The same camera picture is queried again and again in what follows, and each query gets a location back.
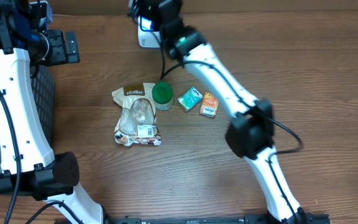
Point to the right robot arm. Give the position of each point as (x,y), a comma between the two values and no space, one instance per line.
(251,128)

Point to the green lid jar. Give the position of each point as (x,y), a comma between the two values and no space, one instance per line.
(162,94)

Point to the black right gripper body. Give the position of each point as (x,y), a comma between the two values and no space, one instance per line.
(156,27)

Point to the small teal tissue pack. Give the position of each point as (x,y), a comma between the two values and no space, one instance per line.
(190,99)

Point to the orange tissue pack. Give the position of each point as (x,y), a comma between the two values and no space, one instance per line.
(209,105)

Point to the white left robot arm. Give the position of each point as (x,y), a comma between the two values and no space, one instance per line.
(29,167)

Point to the brown snack bag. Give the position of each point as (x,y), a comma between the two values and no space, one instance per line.
(137,123)

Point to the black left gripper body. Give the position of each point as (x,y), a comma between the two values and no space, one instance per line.
(56,53)

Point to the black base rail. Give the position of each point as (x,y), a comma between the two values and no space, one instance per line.
(308,218)

